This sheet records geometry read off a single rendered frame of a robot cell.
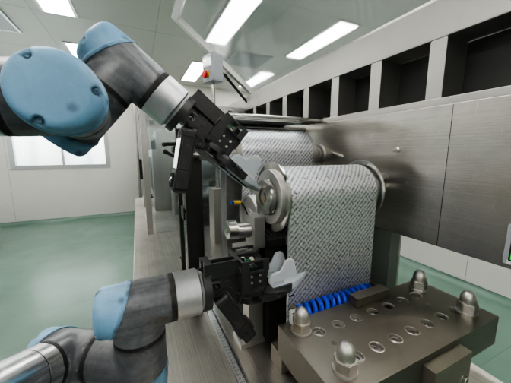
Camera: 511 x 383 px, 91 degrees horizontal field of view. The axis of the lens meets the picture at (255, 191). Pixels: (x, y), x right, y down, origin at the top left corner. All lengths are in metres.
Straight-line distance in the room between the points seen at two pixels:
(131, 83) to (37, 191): 5.85
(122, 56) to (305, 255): 0.46
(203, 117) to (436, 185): 0.50
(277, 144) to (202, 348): 0.55
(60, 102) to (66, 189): 5.86
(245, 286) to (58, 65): 0.37
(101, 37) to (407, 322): 0.69
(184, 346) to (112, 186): 5.46
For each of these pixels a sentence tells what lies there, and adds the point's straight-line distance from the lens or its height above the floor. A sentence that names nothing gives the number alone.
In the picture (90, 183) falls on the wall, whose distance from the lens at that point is 6.06.
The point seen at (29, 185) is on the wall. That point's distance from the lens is 6.27.
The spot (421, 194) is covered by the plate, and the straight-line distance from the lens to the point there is 0.68.
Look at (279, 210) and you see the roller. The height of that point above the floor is 1.23.
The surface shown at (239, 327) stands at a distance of 0.50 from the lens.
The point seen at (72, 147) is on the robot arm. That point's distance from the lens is 0.44.
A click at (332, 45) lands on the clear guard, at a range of 0.96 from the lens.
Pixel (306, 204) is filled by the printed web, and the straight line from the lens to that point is 0.51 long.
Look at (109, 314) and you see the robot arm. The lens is 0.43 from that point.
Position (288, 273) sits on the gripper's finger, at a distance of 0.50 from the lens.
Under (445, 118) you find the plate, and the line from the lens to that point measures 0.66.
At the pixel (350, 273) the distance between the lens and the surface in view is 0.65.
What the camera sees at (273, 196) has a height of 1.26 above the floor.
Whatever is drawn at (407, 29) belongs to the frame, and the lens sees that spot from 0.77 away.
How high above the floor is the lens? 1.34
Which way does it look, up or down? 9 degrees down
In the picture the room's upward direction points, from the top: straight up
